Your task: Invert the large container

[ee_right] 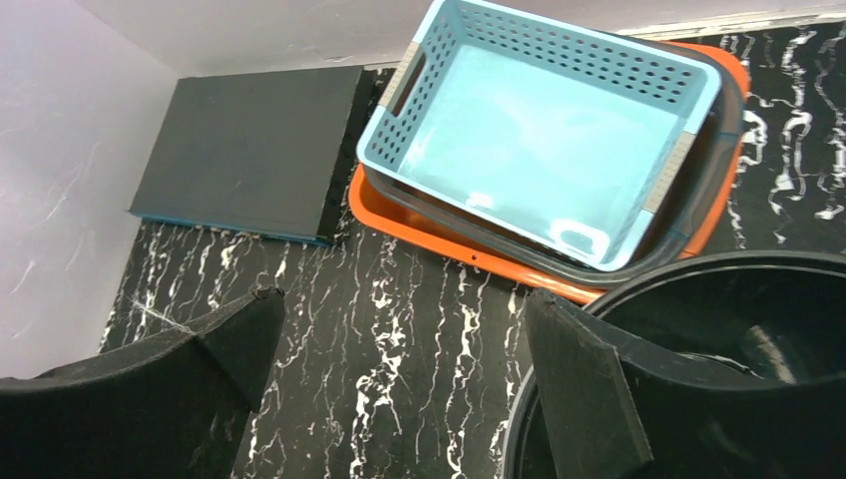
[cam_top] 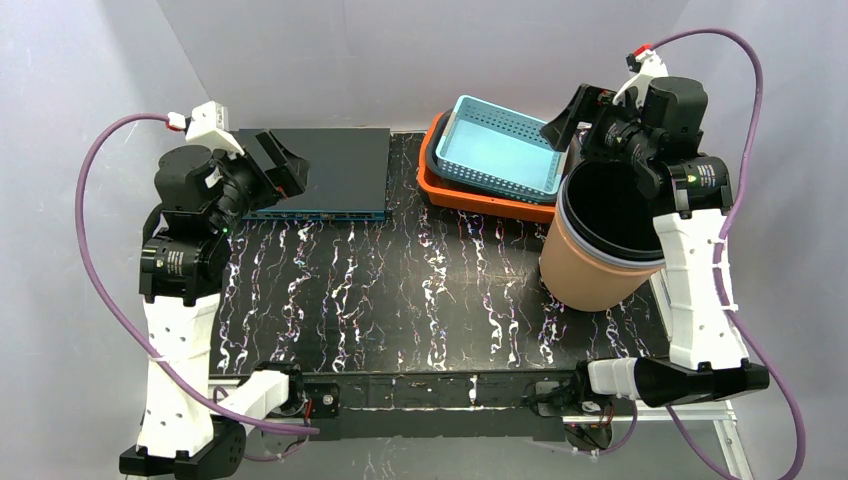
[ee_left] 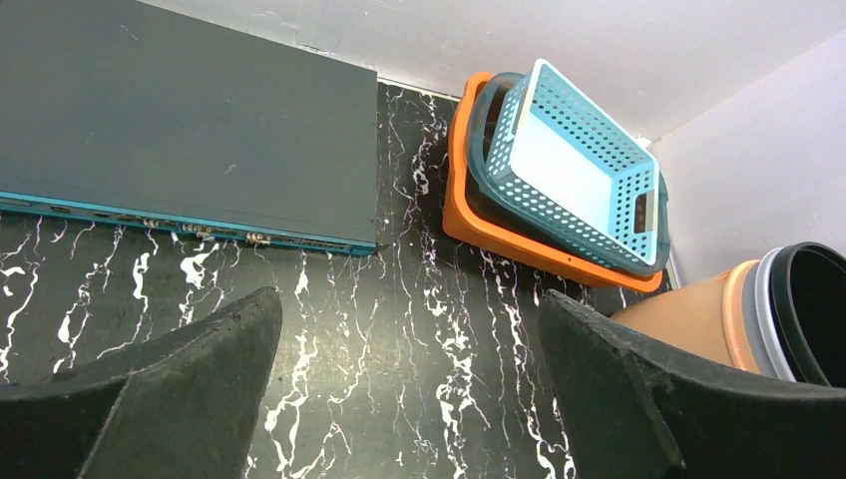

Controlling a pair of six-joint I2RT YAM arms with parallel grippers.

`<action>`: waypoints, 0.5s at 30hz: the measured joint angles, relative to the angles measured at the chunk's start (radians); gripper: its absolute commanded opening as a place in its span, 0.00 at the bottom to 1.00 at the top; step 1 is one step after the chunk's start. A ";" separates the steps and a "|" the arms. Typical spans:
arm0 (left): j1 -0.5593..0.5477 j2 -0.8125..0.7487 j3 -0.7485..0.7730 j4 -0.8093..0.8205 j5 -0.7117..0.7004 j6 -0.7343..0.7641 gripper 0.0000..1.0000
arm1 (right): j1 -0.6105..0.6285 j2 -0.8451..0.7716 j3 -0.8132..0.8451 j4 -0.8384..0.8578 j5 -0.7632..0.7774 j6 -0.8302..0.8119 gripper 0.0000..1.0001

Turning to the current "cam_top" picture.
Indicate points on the orange plastic tray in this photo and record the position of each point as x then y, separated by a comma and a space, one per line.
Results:
442, 193

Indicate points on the dark blue network switch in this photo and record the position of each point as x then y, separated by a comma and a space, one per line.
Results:
347, 172

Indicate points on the light blue perforated basket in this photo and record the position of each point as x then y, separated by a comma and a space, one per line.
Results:
492, 148

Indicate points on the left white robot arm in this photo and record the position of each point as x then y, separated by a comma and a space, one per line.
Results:
204, 192

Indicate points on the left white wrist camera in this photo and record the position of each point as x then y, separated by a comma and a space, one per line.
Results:
207, 126

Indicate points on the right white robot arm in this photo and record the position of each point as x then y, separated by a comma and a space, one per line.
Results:
691, 198

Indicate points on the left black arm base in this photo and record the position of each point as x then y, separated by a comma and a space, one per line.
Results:
303, 402

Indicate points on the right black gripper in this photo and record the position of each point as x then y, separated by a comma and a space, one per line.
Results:
589, 124

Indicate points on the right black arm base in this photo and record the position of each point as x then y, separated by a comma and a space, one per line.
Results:
570, 411

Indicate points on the tan bucket with black liner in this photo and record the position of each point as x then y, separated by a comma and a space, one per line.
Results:
601, 245

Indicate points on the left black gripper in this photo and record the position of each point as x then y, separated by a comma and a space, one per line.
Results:
263, 176

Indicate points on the dark teal transparent container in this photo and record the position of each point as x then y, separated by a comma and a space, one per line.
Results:
433, 163

